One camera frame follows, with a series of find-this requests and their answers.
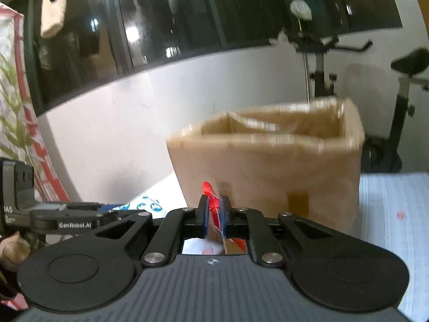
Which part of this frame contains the dark framed window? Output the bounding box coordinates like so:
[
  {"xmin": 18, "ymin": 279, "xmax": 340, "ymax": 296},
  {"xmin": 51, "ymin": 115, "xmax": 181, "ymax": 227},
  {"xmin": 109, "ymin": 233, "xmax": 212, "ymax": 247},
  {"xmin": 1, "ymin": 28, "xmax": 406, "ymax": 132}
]
[{"xmin": 23, "ymin": 0, "xmax": 403, "ymax": 115}]

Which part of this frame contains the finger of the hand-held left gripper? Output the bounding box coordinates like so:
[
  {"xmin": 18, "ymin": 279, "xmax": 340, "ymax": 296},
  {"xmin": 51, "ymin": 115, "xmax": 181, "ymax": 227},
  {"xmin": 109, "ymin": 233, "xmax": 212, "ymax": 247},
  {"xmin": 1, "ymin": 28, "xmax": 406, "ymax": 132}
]
[{"xmin": 64, "ymin": 201, "xmax": 131, "ymax": 216}]

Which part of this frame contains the thin metal pole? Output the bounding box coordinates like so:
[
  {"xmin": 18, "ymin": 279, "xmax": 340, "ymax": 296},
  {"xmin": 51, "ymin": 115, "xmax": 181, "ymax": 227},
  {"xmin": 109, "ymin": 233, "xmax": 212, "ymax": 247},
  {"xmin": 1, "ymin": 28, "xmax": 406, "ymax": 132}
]
[{"xmin": 299, "ymin": 18, "xmax": 310, "ymax": 103}]

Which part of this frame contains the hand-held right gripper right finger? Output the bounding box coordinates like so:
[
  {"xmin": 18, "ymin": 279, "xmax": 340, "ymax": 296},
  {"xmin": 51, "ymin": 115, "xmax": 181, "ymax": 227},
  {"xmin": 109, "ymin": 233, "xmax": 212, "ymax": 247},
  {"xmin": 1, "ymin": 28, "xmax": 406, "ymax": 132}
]
[{"xmin": 219, "ymin": 195, "xmax": 339, "ymax": 267}]

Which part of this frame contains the black exercise bike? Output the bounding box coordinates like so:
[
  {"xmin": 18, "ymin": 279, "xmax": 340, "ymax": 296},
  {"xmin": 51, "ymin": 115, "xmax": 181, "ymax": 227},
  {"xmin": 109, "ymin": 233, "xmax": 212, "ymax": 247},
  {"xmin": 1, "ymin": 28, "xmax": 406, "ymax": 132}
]
[{"xmin": 270, "ymin": 35, "xmax": 429, "ymax": 173}]

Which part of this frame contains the person's left hand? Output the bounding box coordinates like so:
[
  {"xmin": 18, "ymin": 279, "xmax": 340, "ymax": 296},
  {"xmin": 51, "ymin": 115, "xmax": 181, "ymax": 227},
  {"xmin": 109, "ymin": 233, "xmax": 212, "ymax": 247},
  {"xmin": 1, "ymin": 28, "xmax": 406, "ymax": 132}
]
[{"xmin": 0, "ymin": 234, "xmax": 31, "ymax": 270}]

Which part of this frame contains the crumpled white plastic bag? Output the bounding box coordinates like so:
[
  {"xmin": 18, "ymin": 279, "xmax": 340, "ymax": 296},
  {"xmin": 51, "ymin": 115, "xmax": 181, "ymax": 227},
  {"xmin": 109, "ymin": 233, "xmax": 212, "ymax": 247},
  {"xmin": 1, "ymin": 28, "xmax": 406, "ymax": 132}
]
[{"xmin": 268, "ymin": 32, "xmax": 289, "ymax": 46}]

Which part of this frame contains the red snack packet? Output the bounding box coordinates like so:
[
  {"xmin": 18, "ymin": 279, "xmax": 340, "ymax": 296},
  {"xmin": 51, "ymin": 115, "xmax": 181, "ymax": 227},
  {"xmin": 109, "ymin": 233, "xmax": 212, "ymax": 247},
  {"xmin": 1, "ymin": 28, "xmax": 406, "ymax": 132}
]
[{"xmin": 183, "ymin": 181, "xmax": 249, "ymax": 256}]

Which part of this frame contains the white plastic bag on pole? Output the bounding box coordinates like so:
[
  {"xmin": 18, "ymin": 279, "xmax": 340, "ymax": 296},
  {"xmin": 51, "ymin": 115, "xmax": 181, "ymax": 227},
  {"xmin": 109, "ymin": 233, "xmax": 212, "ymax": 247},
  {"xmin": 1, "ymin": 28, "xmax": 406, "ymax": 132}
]
[{"xmin": 290, "ymin": 0, "xmax": 313, "ymax": 21}]

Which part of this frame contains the white cartoon print snack packet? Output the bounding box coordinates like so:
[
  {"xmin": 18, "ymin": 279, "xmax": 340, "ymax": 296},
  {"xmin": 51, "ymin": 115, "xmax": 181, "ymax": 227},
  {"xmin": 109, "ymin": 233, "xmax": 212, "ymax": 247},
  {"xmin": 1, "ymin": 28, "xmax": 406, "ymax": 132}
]
[{"xmin": 114, "ymin": 195, "xmax": 172, "ymax": 219}]

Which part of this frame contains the red printed cloth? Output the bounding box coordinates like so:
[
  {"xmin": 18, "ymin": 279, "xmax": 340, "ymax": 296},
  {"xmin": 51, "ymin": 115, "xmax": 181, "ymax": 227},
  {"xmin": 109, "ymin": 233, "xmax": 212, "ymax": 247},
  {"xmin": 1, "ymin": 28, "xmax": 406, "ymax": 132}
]
[{"xmin": 0, "ymin": 3, "xmax": 71, "ymax": 208}]

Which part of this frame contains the plastic-lined cardboard box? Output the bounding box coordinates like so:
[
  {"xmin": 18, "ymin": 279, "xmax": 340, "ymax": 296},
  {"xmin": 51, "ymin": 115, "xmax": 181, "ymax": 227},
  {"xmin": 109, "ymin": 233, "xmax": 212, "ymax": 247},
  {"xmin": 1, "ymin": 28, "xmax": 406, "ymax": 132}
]
[{"xmin": 166, "ymin": 96, "xmax": 366, "ymax": 235}]

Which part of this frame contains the checked tablecloth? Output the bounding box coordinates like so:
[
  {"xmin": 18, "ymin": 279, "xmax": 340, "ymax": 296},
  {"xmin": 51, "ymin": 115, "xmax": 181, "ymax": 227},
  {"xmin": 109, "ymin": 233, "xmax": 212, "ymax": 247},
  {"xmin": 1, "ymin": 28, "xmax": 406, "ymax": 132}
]
[{"xmin": 127, "ymin": 171, "xmax": 429, "ymax": 322}]

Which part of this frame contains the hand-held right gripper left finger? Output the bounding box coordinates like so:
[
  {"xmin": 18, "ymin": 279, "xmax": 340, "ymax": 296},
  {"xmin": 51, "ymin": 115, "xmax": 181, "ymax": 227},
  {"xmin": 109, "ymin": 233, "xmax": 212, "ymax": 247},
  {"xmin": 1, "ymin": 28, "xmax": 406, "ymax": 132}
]
[{"xmin": 95, "ymin": 195, "xmax": 212, "ymax": 267}]

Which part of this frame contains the beige hanging sock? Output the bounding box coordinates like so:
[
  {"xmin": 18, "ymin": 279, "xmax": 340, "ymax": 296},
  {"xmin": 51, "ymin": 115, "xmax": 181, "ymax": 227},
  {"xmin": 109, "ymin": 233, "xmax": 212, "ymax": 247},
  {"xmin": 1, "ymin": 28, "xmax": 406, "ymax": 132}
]
[{"xmin": 40, "ymin": 0, "xmax": 68, "ymax": 39}]

